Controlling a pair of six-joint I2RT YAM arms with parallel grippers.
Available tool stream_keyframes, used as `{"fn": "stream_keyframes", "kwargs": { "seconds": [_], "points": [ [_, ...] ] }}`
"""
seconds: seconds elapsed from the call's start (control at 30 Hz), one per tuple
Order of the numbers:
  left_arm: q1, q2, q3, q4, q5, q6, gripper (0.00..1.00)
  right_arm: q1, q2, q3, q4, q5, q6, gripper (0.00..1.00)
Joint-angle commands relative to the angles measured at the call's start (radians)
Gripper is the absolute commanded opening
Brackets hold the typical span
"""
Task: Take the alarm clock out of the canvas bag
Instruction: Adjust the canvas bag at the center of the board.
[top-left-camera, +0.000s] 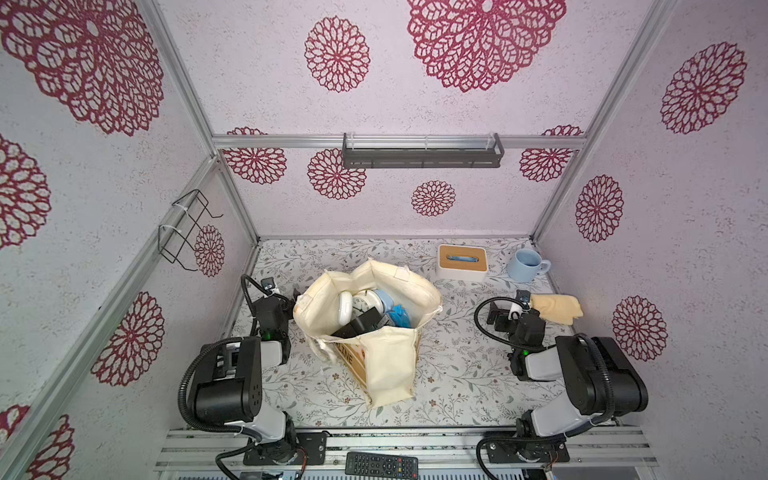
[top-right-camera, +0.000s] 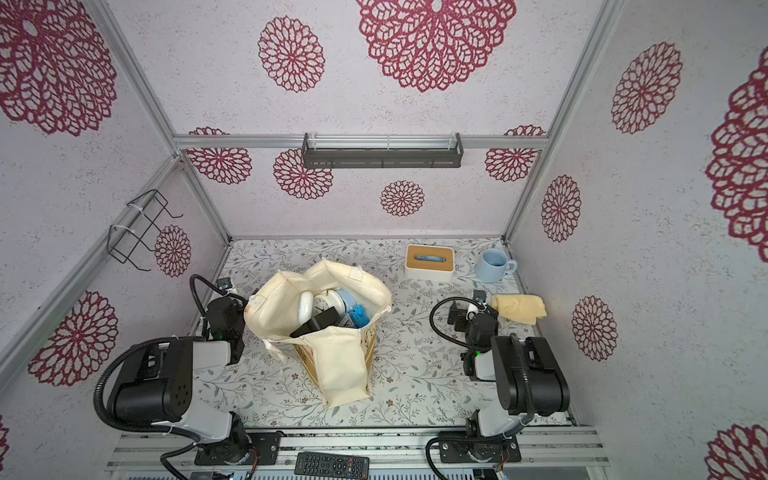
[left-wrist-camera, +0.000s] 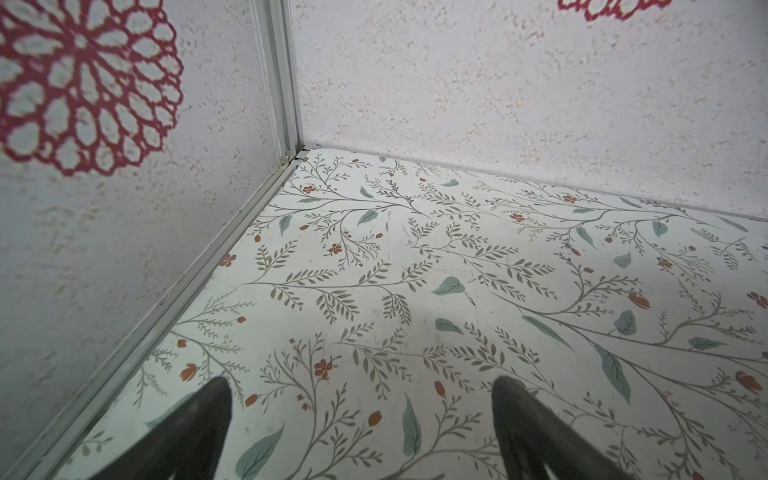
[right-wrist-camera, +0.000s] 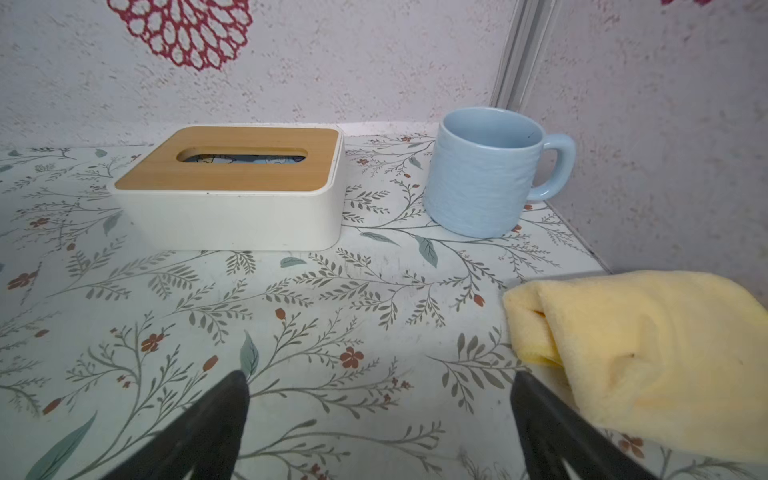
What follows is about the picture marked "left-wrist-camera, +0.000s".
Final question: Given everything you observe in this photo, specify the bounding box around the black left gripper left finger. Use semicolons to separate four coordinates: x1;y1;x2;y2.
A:
93;377;232;479

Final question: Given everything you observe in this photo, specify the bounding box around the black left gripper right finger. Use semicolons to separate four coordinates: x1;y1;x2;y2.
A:
491;376;629;479

